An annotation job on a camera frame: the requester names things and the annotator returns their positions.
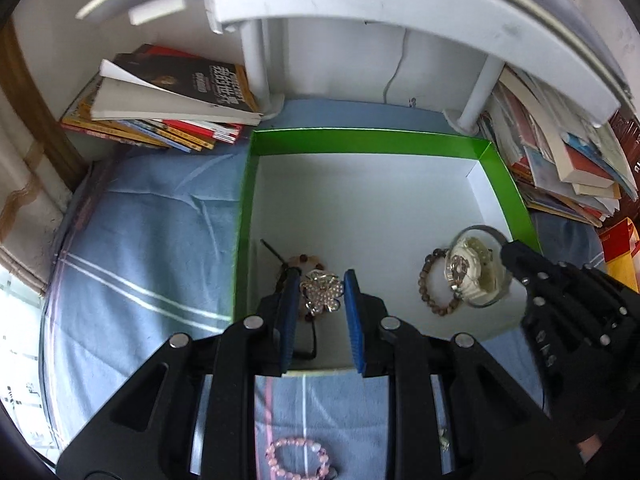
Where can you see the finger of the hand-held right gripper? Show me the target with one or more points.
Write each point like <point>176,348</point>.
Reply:
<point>530,260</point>
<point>555,295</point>

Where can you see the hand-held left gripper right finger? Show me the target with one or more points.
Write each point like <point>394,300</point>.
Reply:
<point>352,325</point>

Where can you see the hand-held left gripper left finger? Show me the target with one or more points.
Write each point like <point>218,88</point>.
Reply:
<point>289,320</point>

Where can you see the black wrist watch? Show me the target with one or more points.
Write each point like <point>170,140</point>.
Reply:
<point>305,347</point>

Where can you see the white wrist watch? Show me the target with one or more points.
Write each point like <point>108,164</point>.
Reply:
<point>472,270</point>

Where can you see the green cardboard box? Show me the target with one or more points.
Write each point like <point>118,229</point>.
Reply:
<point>360,200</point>

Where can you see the yellow and red bag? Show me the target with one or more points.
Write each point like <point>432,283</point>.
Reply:
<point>622,245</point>

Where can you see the pile of thick books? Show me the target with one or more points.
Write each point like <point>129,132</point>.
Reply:
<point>565,160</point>

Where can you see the dark wooden headboard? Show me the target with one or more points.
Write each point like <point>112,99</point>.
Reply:
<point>631,130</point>

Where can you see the stack of thin colourful books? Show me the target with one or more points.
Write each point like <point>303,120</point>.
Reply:
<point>165,110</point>

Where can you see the beige curtain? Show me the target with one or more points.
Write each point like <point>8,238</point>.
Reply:
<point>20,200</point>

